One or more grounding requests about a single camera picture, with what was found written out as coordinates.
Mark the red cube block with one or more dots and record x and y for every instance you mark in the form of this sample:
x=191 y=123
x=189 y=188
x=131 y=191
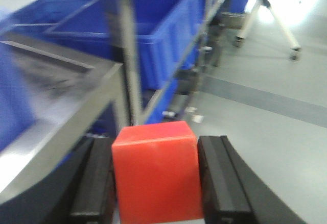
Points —
x=157 y=174

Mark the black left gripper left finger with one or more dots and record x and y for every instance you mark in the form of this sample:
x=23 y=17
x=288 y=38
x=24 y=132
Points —
x=93 y=199

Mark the stainless steel cart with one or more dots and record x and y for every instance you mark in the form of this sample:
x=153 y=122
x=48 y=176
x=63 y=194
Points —
x=69 y=91

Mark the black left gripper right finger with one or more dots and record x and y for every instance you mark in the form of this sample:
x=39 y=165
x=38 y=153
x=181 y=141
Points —
x=232 y=192

